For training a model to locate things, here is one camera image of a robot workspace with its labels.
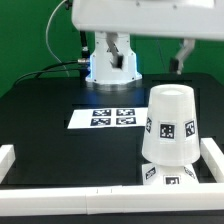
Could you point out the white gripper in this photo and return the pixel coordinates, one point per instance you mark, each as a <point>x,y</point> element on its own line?
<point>196,19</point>

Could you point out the white lamp shade with markers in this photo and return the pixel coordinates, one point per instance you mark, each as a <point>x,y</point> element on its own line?
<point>171,133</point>

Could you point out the white square lamp base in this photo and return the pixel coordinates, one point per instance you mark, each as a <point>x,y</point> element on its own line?
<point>154,174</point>

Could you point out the marker sheet on table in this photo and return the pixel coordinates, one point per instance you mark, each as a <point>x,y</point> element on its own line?
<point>108,118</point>

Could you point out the white right fence bar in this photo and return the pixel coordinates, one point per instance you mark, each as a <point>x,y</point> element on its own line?
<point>213,157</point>

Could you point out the white fence bar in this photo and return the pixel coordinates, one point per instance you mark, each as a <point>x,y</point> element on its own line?
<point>119,199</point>
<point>213,157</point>
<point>7,158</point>

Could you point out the white front fence bar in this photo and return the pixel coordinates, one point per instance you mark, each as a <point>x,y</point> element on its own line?
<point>119,199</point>

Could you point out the white left fence bar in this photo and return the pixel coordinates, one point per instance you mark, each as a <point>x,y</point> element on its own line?
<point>7,158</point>

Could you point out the black camera stand pole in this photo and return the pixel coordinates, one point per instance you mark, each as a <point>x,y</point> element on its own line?
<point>84,45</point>

